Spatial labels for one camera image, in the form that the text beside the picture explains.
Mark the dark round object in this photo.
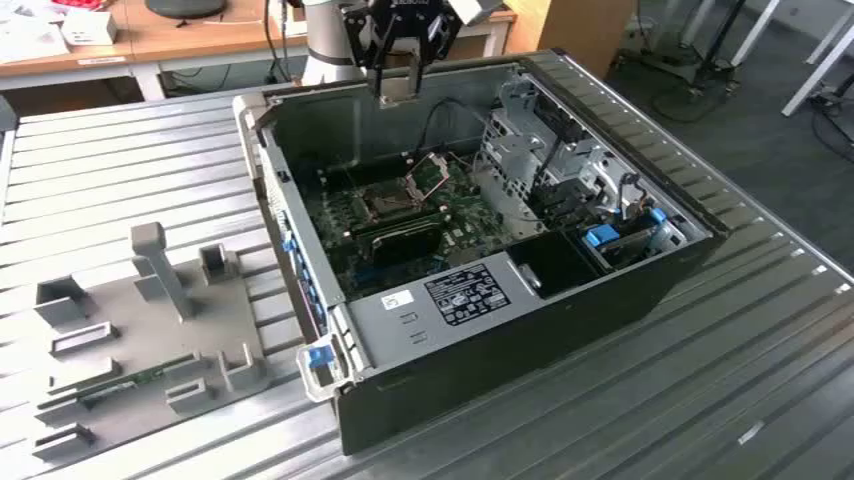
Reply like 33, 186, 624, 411
144, 0, 228, 20

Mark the green RAM stick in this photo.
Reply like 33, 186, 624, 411
71, 355, 201, 407
346, 213, 447, 240

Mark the white paper stack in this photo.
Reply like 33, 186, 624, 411
0, 0, 72, 65

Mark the black graphics card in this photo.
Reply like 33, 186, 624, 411
367, 223, 444, 267

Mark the hard disk in blue carrier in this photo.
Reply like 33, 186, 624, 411
578, 223, 662, 274

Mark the wooden cabinet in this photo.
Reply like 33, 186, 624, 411
506, 0, 635, 80

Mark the white cardboard box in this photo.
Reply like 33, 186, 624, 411
59, 9, 120, 47

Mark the black wheeled stand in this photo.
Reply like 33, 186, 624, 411
686, 0, 746, 99

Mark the hanging black cable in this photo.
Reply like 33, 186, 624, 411
263, 0, 299, 86

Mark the black open PC case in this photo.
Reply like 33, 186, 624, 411
231, 48, 769, 457

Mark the metal drive cage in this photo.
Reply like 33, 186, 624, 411
474, 67, 693, 241

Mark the green motherboard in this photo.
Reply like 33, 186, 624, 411
296, 149, 555, 304

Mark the silver CPU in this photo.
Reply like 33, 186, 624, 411
378, 74, 420, 110

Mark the CPU socket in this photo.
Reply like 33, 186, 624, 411
352, 179, 432, 226

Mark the grey parts rack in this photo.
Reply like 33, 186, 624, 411
29, 221, 275, 464

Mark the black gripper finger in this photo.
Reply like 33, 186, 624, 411
408, 48, 430, 98
370, 22, 404, 98

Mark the grey power supply unit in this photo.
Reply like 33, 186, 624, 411
343, 249, 543, 371

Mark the wooden desk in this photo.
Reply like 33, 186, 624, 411
0, 0, 519, 101

